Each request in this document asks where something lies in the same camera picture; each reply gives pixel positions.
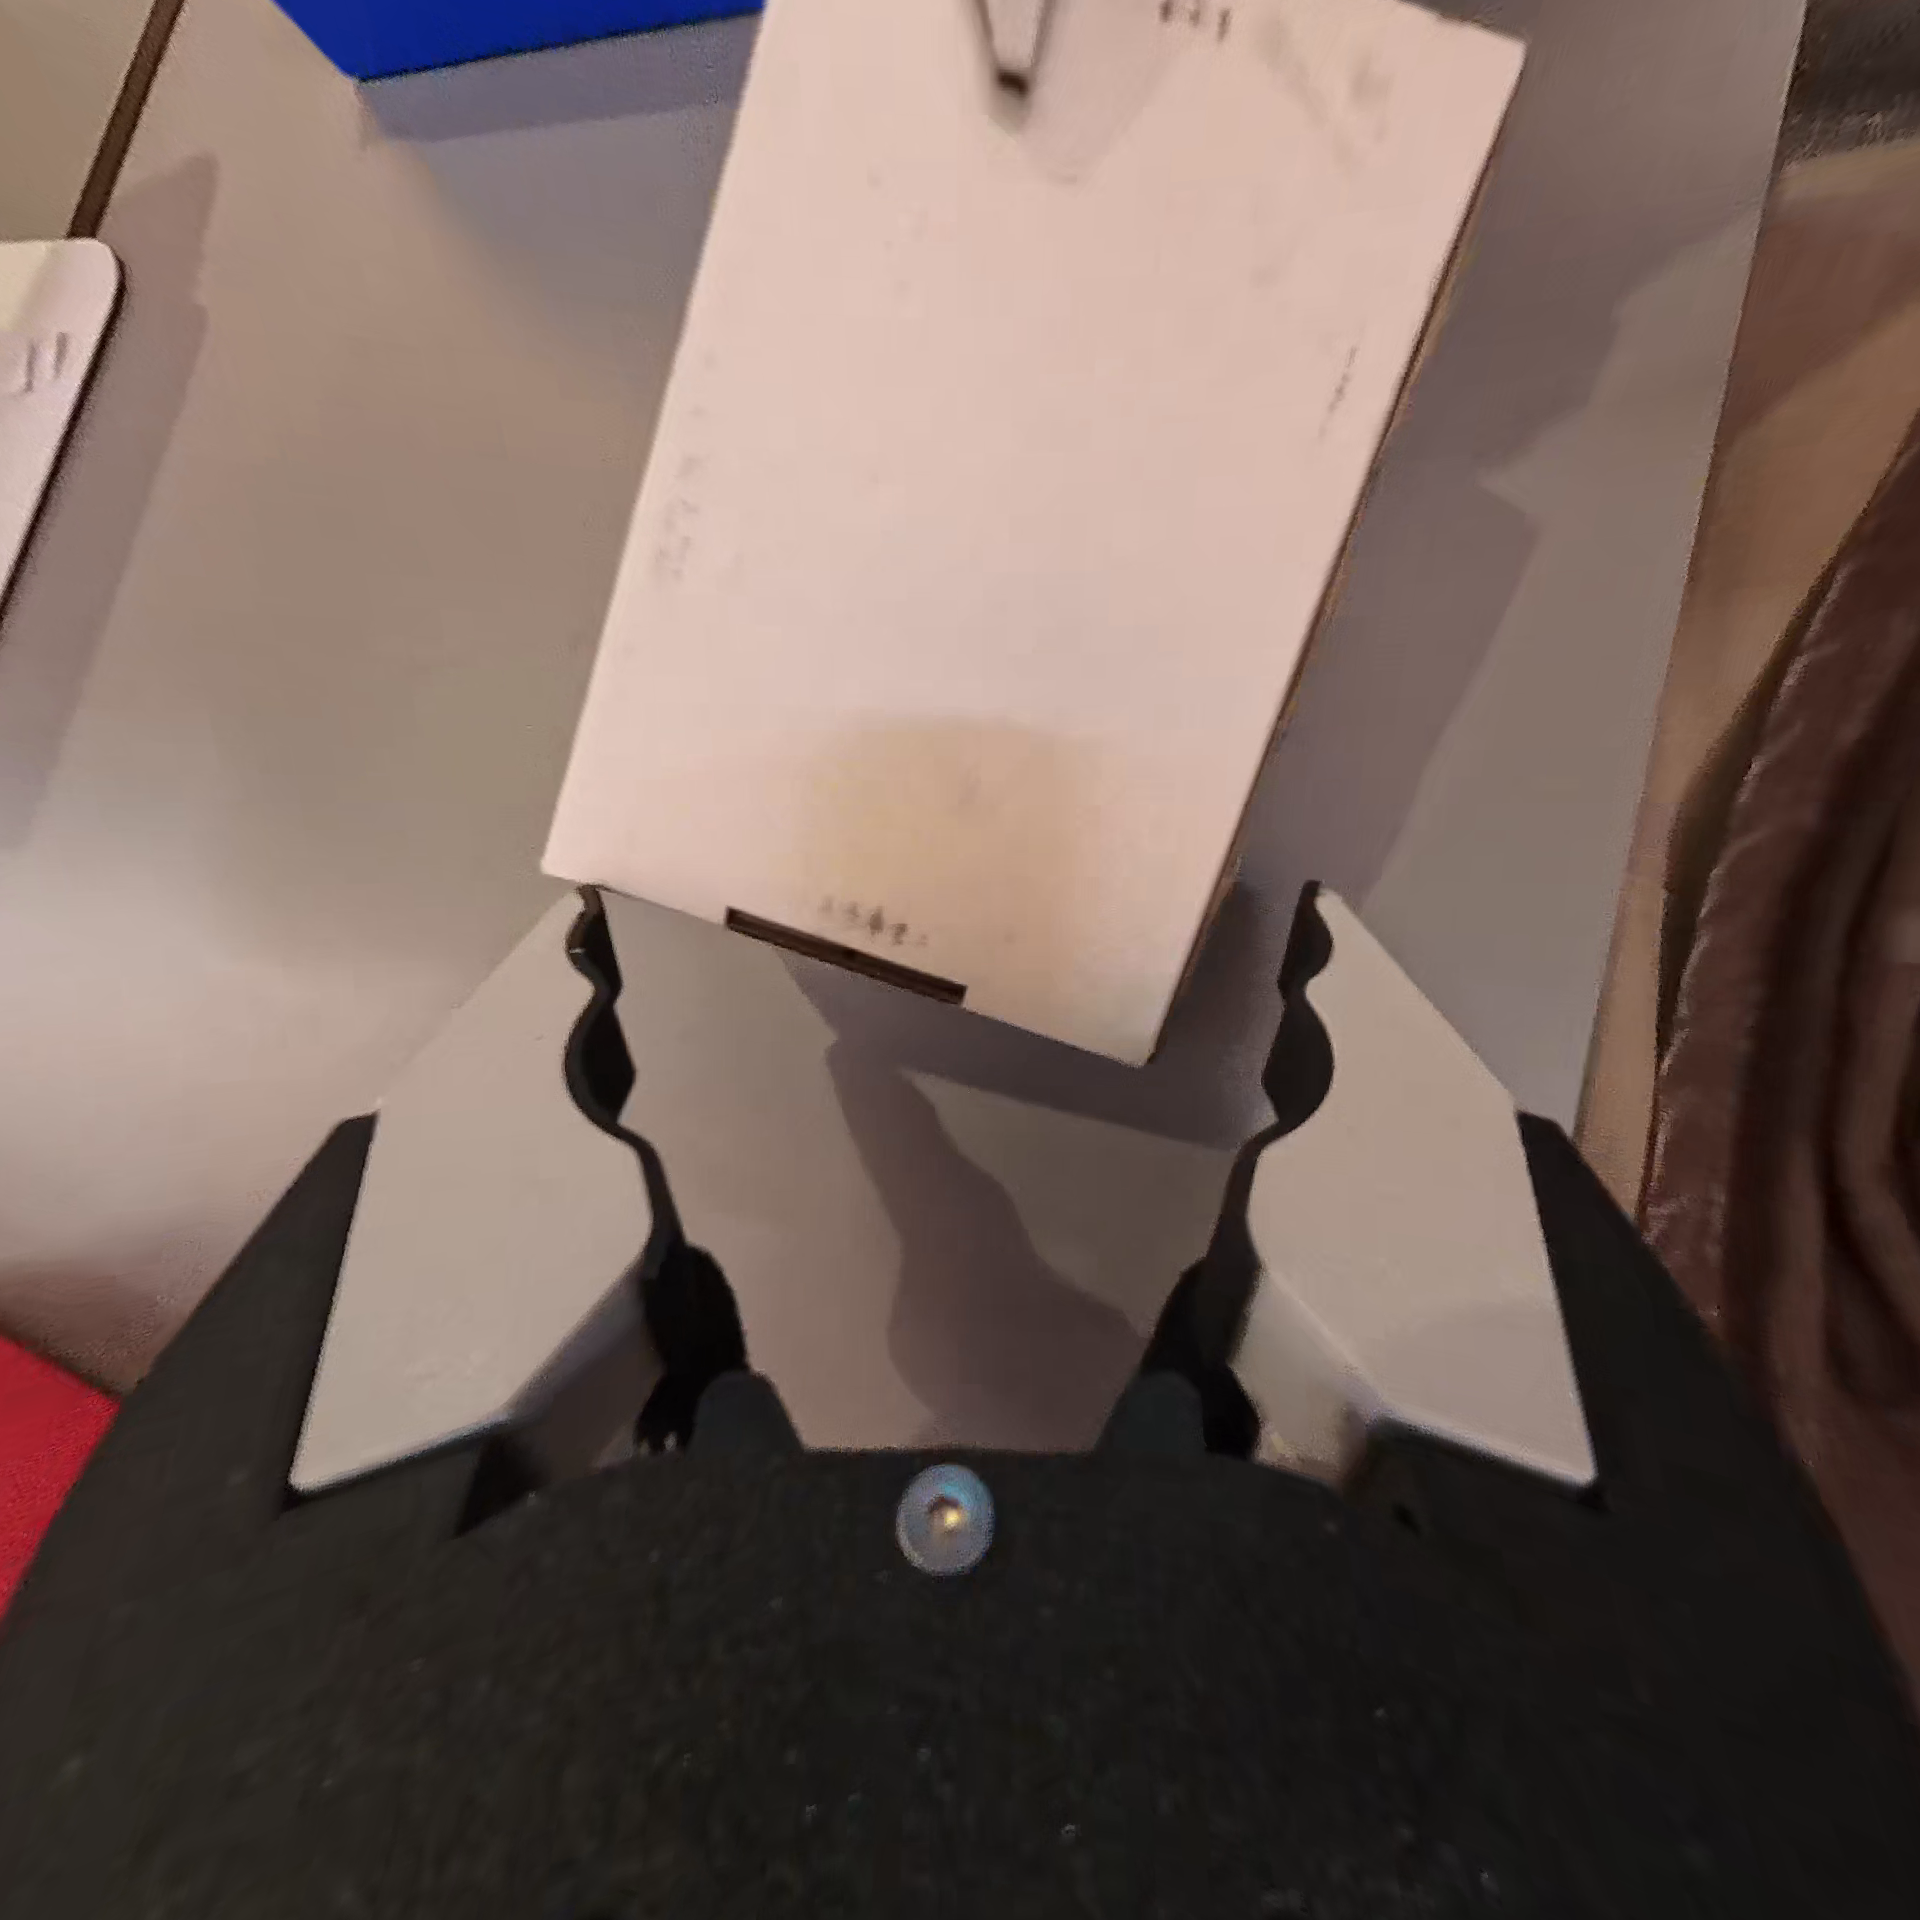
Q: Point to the white cardboard box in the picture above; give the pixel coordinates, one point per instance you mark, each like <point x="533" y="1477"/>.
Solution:
<point x="1020" y="525"/>

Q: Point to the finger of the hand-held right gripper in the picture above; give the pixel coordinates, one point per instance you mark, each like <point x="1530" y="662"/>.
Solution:
<point x="1015" y="38"/>

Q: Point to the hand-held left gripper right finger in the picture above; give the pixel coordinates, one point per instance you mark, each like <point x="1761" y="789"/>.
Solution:
<point x="1426" y="1231"/>

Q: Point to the white desk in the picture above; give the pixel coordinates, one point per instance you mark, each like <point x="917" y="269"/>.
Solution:
<point x="346" y="676"/>

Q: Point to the dark brown cloth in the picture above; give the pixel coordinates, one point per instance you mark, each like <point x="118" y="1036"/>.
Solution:
<point x="1817" y="975"/>

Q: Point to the red cloth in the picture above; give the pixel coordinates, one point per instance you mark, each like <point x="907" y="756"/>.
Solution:
<point x="38" y="1470"/>

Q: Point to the white rounded card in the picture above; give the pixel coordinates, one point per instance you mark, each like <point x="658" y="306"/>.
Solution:
<point x="45" y="389"/>

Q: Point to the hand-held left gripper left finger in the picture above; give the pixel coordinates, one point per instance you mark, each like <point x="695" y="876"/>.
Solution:
<point x="465" y="1231"/>

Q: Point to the blue plastic bin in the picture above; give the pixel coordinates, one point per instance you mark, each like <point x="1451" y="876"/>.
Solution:
<point x="495" y="28"/>

